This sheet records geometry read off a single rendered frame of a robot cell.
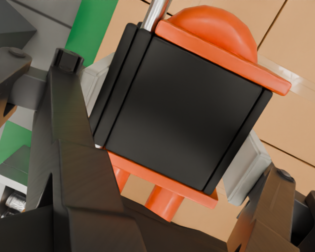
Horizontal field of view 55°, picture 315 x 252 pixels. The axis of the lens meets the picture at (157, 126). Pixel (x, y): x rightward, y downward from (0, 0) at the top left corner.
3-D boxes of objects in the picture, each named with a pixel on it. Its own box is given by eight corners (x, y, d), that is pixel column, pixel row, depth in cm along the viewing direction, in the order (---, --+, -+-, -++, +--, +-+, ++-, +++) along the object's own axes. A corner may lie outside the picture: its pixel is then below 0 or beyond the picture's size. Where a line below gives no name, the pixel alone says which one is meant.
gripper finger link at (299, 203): (274, 191, 13) (335, 221, 13) (249, 144, 17) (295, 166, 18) (254, 218, 13) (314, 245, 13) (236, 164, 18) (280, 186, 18)
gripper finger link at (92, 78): (75, 132, 14) (60, 126, 14) (107, 95, 21) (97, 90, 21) (98, 75, 13) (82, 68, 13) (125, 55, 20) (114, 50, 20)
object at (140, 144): (206, 171, 23) (213, 211, 18) (115, 129, 22) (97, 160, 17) (267, 68, 20) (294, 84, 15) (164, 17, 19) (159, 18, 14)
